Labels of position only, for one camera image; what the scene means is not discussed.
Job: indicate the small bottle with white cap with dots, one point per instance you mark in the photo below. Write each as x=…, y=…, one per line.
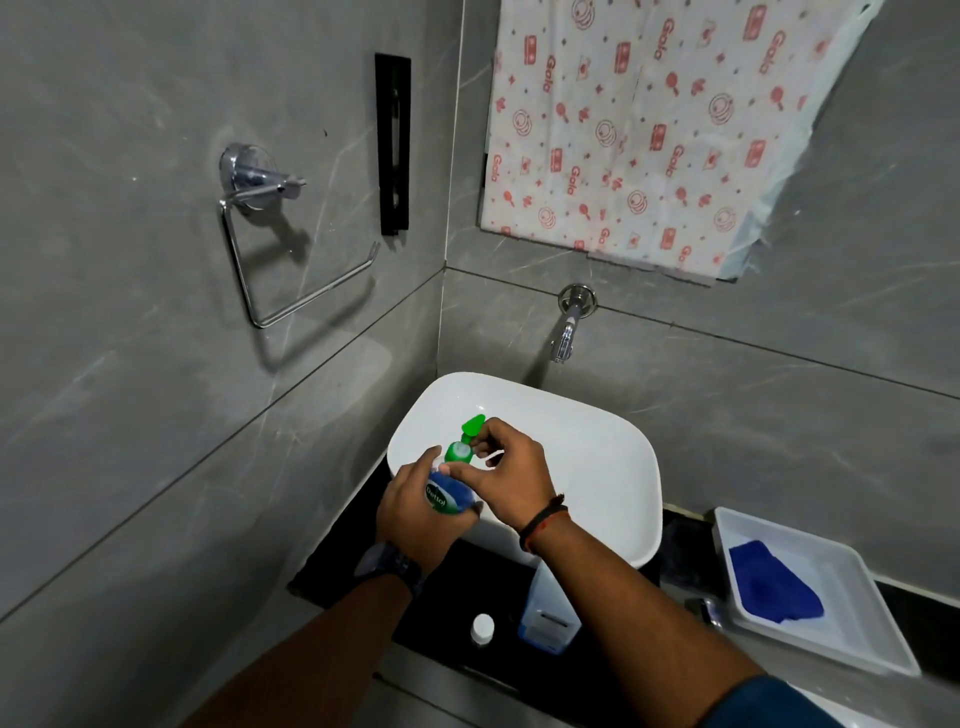
x=482, y=627

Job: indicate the person's left hand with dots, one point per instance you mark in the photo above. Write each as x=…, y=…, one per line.
x=409, y=514

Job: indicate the white ceramic sink basin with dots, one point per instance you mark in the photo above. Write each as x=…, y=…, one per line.
x=592, y=465

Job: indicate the clear bottle with blue liquid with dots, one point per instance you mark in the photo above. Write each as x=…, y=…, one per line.
x=551, y=615

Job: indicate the chrome wall tap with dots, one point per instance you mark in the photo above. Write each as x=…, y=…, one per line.
x=568, y=322

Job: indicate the black wall bracket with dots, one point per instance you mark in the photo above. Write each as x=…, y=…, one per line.
x=391, y=150

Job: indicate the person's left forearm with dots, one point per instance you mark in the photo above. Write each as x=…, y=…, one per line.
x=315, y=660

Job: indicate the blue bottle with green cap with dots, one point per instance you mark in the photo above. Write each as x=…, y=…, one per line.
x=455, y=452

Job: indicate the blue sleeve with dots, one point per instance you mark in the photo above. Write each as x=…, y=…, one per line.
x=772, y=705

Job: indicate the blue cloth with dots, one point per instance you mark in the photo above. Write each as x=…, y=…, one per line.
x=772, y=585

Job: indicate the white plastic tray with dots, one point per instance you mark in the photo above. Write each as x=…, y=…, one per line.
x=851, y=600

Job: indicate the person's right forearm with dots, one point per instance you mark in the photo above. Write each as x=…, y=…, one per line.
x=637, y=622

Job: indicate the person's left thumb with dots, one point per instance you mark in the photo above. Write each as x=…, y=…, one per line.
x=469, y=514

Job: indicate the small chrome fitting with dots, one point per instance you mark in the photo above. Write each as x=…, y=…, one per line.
x=709, y=611

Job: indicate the dark wristwatch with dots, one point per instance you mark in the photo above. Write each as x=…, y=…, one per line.
x=390, y=566

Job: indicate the person's right hand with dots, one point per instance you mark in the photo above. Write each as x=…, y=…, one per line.
x=517, y=480

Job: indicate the white red-patterned paper sheet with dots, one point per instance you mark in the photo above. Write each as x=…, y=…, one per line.
x=637, y=135

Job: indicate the person's right thumb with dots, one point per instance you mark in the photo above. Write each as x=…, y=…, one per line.
x=461, y=469

